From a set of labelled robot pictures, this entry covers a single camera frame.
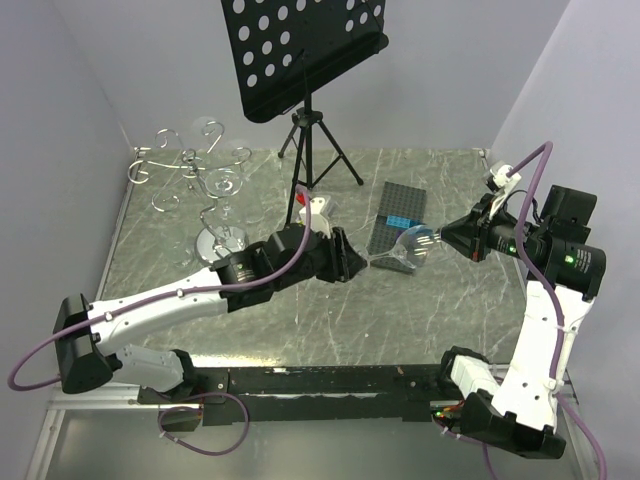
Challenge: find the grey lego baseplate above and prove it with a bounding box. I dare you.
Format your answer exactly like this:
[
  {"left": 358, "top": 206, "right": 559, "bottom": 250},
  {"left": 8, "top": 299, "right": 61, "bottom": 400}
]
[{"left": 367, "top": 181, "right": 427, "bottom": 275}]

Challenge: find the blue lego brick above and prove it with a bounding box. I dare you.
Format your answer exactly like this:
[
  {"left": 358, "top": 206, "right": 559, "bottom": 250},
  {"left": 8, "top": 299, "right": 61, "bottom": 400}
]
[{"left": 386, "top": 215, "right": 422, "bottom": 230}]

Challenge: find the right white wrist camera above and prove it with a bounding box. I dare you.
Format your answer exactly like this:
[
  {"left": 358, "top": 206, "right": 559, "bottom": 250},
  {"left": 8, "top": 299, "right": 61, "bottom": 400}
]
[{"left": 485, "top": 161, "right": 522, "bottom": 219}]

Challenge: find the black perforated music stand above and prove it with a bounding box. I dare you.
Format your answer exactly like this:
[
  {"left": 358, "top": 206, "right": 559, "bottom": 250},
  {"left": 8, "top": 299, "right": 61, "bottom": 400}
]
[{"left": 221, "top": 1, "right": 389, "bottom": 202}]

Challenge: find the clear glass beside rack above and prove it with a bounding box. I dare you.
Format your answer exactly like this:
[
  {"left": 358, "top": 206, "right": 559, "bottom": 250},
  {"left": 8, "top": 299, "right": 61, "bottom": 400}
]
[{"left": 166, "top": 241, "right": 193, "bottom": 268}]

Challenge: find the clear flute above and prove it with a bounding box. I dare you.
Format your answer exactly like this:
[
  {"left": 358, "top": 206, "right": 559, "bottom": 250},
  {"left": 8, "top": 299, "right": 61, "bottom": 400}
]
[{"left": 192, "top": 116, "right": 225, "bottom": 146}]

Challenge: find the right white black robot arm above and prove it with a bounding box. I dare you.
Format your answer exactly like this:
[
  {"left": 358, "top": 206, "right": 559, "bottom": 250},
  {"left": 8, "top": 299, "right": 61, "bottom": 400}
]
[{"left": 432, "top": 185, "right": 606, "bottom": 459}]

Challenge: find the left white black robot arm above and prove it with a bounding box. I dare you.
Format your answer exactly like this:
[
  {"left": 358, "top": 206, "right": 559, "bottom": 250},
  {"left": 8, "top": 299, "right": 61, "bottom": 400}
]
[{"left": 53, "top": 224, "right": 368, "bottom": 402}]

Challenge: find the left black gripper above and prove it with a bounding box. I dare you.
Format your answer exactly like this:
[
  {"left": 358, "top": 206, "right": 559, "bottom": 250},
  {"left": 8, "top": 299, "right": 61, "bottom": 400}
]
[{"left": 274, "top": 224, "right": 367, "bottom": 291}]

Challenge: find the clear wine glass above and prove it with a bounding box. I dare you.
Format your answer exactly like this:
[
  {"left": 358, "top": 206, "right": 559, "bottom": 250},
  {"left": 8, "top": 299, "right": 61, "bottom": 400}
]
[
  {"left": 205, "top": 167, "right": 243, "bottom": 221},
  {"left": 368, "top": 225, "right": 446, "bottom": 270}
]

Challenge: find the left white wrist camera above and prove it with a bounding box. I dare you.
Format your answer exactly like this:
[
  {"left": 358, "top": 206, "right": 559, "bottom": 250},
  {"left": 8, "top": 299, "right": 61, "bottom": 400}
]
[{"left": 294, "top": 192, "right": 333, "bottom": 238}]

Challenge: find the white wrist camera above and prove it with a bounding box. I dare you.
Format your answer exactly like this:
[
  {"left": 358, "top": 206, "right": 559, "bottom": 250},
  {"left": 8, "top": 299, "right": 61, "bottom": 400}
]
[
  {"left": 485, "top": 161, "right": 522, "bottom": 219},
  {"left": 294, "top": 192, "right": 333, "bottom": 238}
]

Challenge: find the purple cable loop under rail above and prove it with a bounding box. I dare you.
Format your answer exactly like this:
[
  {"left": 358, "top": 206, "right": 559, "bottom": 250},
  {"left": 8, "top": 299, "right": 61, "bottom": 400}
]
[{"left": 157, "top": 391, "right": 251, "bottom": 457}]

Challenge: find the chrome wine glass rack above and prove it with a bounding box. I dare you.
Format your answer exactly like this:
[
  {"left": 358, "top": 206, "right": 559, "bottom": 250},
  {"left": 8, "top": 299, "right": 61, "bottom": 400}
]
[{"left": 127, "top": 128, "right": 253, "bottom": 266}]

